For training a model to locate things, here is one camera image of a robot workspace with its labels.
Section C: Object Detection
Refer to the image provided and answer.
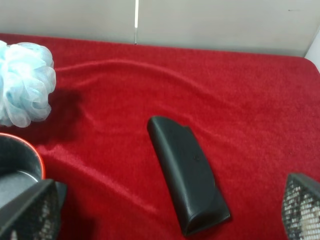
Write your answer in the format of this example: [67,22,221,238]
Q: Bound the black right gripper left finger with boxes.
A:
[0,179,67,240]

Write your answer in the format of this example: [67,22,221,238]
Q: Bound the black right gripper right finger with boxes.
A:
[281,173,320,240]

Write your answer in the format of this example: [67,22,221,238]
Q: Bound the red velvet tablecloth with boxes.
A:
[0,33,320,240]

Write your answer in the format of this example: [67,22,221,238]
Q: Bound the black glasses case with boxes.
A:
[147,116,231,236]

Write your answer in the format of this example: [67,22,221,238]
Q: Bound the light blue bath loofah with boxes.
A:
[0,41,56,128]

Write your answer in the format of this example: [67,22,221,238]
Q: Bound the red pot with black handles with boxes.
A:
[0,133,46,207]

